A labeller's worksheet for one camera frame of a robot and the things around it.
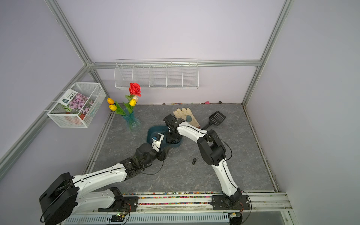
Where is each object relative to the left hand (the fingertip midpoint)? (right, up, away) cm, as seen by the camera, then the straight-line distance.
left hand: (166, 145), depth 81 cm
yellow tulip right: (-20, +25, +1) cm, 32 cm away
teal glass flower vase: (-29, +11, +24) cm, 39 cm away
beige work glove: (+12, +18, +31) cm, 38 cm away
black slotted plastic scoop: (+36, +15, +30) cm, 49 cm away
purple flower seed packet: (-47, +25, -7) cm, 54 cm away
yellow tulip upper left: (-33, +26, -1) cm, 42 cm away
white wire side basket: (-53, +17, -7) cm, 56 cm away
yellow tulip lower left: (-30, +22, -3) cm, 37 cm away
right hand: (+1, +3, +16) cm, 17 cm away
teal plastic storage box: (-13, +7, +21) cm, 25 cm away
